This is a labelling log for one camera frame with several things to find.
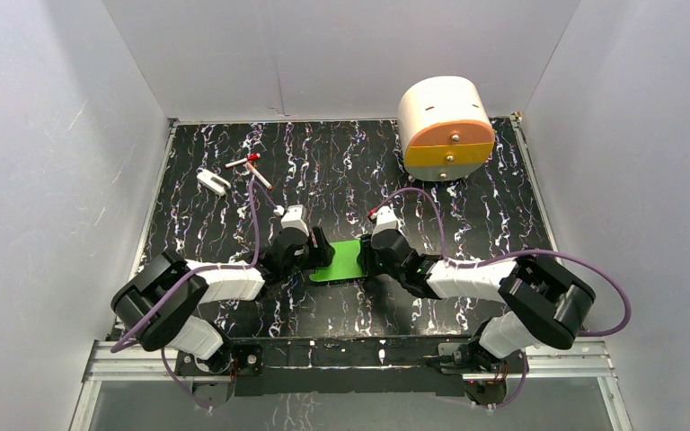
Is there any green paper box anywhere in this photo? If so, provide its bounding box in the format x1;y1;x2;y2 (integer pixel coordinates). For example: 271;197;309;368
308;239;366;284

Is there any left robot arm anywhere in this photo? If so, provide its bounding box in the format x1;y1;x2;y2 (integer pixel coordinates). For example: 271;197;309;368
111;226;335;374

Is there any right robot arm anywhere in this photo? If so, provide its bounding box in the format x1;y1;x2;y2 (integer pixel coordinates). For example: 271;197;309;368
357;229;596;374

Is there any pink tube pen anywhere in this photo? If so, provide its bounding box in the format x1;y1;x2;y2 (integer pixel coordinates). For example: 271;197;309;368
245;162;274;190

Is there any red capped marker pen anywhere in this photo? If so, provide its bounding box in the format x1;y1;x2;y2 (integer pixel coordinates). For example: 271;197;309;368
225;153;261;169

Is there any small white plastic clip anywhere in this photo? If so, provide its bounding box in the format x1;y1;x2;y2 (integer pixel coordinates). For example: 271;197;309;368
197;170;231;197

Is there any round cream drawer cabinet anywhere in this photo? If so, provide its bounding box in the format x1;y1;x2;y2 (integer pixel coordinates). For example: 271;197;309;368
397;75;495;182

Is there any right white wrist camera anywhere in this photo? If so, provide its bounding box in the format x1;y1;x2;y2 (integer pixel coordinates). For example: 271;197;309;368
367;205;399;235

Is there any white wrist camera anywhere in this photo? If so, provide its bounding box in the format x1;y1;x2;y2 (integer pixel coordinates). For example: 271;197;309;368
273;205;309;236
367;205;399;235

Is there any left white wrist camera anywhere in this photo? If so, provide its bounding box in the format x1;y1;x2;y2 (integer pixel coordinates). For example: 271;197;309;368
273;205;309;236

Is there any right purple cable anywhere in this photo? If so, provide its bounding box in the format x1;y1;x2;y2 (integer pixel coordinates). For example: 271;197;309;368
368;187;633;411

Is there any purple cable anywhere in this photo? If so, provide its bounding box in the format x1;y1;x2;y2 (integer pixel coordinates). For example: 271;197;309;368
110;178;287;411
368;187;633;411

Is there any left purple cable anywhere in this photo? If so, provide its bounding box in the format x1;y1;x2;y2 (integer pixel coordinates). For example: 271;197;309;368
110;178;287;411

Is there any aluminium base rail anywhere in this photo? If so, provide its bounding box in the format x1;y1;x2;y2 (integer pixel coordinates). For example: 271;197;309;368
84;336;616;382

